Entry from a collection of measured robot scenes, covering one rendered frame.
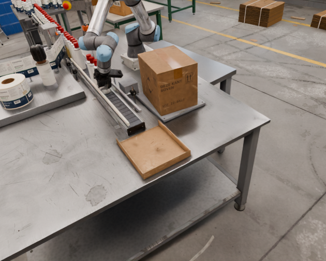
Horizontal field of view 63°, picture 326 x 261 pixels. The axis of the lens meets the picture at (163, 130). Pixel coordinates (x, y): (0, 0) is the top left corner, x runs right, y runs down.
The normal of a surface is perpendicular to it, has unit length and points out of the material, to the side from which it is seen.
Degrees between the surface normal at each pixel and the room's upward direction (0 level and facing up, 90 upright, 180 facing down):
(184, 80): 90
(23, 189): 0
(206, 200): 1
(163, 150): 0
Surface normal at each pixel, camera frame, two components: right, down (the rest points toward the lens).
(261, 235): -0.08, -0.77
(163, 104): 0.40, 0.55
